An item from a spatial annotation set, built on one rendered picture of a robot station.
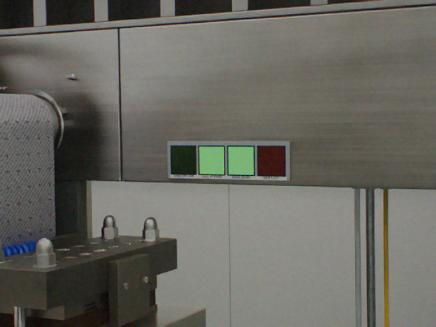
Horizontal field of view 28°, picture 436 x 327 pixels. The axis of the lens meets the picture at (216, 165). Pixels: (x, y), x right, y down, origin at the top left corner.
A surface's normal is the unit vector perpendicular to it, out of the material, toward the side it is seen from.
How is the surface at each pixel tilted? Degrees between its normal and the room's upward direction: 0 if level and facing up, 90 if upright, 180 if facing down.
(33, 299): 90
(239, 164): 90
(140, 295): 90
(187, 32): 90
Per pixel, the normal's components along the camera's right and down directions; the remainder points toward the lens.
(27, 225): 0.89, 0.01
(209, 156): -0.46, 0.05
